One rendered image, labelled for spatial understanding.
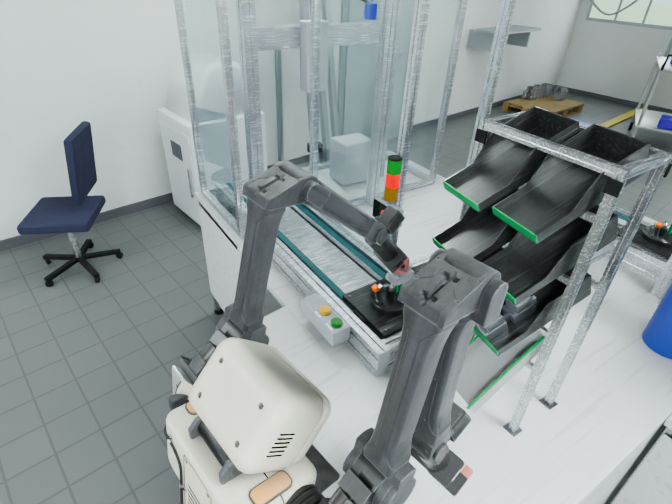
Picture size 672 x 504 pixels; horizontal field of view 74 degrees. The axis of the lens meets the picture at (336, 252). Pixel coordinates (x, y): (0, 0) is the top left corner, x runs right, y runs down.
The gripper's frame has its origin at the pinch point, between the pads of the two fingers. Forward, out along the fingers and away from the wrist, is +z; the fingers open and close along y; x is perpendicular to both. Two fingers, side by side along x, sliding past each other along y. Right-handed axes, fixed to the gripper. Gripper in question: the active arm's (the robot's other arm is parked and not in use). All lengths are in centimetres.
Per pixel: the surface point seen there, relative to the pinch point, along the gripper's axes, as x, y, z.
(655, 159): -50, -44, -25
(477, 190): -24.1, -21.1, -28.2
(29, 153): 134, 284, -36
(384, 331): 18.1, -6.4, 10.1
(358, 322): 22.7, 1.7, 7.9
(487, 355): 0.1, -35.1, 9.3
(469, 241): -16.3, -20.9, -15.2
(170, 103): 36, 280, 7
